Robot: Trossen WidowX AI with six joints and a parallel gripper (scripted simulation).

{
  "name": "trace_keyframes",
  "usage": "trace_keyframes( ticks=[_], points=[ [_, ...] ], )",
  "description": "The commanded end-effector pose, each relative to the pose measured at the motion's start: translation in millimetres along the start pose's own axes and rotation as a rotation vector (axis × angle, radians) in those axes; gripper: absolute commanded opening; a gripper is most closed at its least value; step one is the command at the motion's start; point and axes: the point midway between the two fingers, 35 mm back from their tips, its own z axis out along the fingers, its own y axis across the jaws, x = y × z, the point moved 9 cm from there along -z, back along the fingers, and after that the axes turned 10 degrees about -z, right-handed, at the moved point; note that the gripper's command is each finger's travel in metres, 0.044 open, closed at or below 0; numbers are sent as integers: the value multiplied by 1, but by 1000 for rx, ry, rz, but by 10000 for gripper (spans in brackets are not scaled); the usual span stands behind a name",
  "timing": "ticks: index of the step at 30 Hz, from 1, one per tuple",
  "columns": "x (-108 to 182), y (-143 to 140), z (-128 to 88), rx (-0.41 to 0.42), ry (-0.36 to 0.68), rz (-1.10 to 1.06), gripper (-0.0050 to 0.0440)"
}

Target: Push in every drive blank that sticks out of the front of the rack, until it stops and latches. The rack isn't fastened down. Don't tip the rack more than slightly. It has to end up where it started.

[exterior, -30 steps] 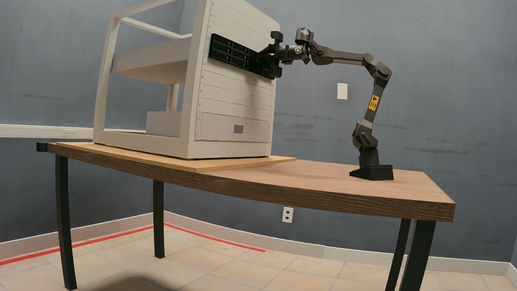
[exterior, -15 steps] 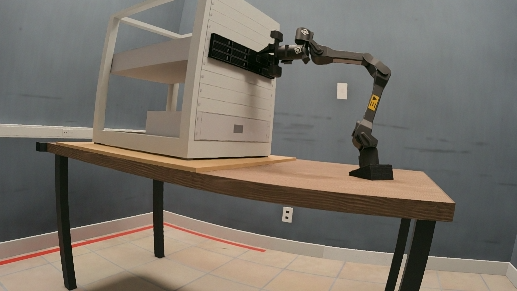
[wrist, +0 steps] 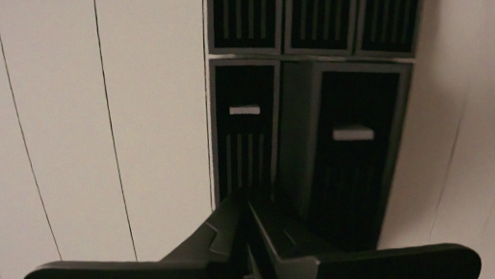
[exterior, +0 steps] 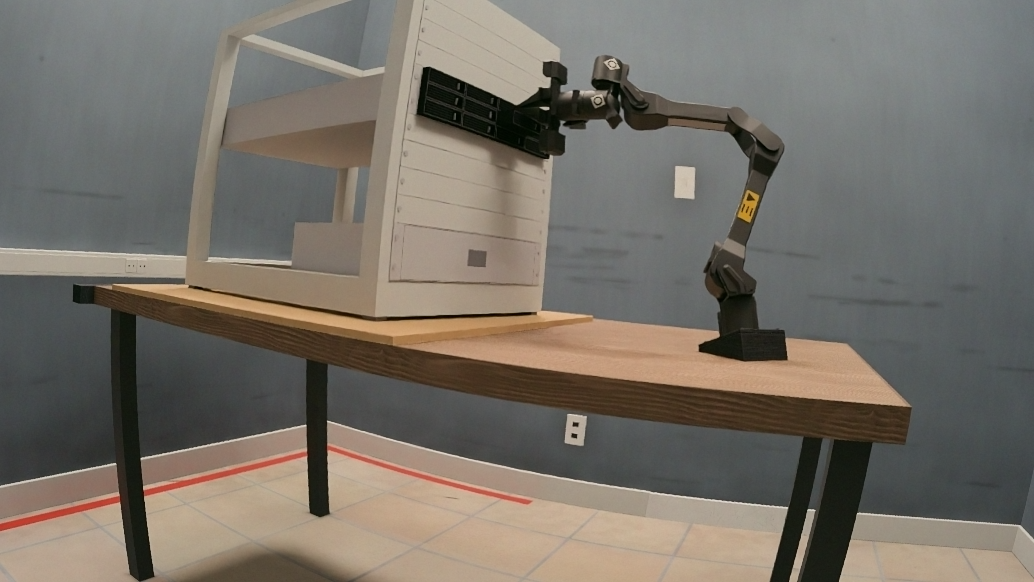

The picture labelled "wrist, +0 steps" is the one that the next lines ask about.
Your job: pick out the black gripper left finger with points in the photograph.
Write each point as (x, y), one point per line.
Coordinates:
(221, 239)

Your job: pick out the white equipment rack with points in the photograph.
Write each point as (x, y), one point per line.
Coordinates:
(105, 137)

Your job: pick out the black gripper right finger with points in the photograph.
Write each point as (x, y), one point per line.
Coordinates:
(277, 244)

